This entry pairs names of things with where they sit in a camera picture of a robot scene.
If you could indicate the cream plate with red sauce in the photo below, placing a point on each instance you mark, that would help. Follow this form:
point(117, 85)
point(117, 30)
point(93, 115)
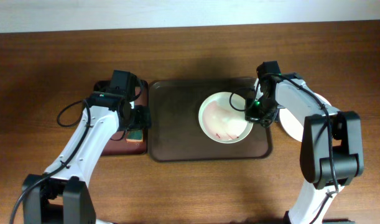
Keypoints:
point(220, 121)

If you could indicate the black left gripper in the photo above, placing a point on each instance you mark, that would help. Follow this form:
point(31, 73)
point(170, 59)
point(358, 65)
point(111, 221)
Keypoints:
point(143, 120)

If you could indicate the large brown tray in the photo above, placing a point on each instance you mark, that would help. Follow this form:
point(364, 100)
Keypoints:
point(176, 135)

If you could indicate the green orange sponge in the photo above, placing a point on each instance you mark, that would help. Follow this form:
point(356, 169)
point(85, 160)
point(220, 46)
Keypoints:
point(135, 136)

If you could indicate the white plate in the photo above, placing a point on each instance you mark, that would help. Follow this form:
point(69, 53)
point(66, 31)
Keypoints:
point(290, 124)

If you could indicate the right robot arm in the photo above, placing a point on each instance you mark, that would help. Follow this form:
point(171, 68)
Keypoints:
point(331, 153)

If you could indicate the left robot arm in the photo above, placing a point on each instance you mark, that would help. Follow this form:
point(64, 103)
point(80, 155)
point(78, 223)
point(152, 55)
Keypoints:
point(60, 194)

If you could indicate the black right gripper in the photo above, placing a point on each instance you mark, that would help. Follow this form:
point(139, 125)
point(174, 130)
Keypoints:
point(251, 116)

